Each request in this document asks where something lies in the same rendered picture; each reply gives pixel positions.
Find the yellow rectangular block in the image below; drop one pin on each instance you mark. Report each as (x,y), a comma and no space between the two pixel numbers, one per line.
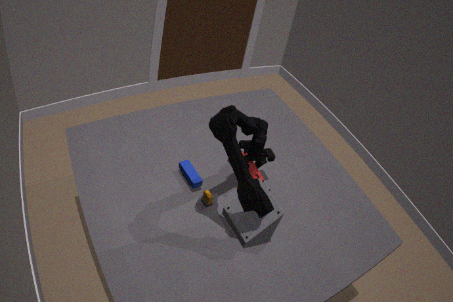
(207,197)

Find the red tapered block with square sockets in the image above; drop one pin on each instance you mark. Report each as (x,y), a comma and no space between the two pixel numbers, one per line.
(254,170)

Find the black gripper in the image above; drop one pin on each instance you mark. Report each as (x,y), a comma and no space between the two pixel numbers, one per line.
(259,155)

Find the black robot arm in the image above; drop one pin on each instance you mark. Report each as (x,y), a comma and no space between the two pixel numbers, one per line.
(224,127)

